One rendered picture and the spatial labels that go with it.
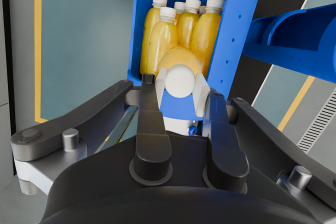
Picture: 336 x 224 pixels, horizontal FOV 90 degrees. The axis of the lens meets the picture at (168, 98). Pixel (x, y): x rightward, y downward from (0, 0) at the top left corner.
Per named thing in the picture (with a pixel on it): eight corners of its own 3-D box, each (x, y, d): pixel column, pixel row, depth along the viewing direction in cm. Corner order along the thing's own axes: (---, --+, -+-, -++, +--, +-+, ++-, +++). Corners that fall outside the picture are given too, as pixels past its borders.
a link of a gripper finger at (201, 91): (202, 87, 15) (210, 88, 15) (196, 72, 22) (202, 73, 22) (195, 116, 16) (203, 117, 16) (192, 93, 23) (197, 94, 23)
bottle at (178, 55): (178, 80, 42) (179, 111, 25) (158, 60, 41) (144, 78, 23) (199, 60, 40) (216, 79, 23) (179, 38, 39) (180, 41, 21)
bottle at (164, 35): (165, 87, 52) (175, 21, 45) (172, 95, 46) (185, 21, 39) (142, 85, 50) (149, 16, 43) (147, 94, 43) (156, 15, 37)
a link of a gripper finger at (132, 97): (150, 109, 15) (116, 104, 15) (156, 91, 19) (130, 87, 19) (152, 93, 14) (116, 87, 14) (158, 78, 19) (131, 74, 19)
